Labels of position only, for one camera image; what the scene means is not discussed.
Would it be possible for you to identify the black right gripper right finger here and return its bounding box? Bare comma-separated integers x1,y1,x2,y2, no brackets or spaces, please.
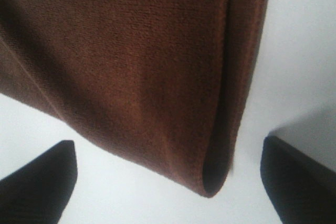
260,136,335,223

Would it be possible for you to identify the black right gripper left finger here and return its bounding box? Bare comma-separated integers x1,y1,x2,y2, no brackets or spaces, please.
1,140,78,223

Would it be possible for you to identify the brown towel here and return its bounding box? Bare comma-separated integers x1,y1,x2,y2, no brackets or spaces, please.
1,0,267,197

